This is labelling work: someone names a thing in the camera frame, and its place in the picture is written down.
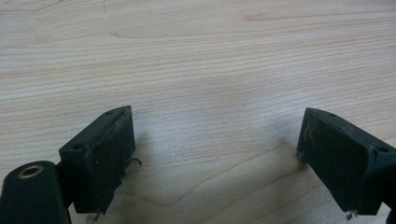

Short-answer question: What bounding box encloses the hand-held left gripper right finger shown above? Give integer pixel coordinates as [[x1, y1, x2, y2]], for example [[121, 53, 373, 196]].
[[296, 106, 396, 217]]

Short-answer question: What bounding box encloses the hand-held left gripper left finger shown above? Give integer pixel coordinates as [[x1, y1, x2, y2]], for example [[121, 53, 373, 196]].
[[58, 105, 136, 216]]

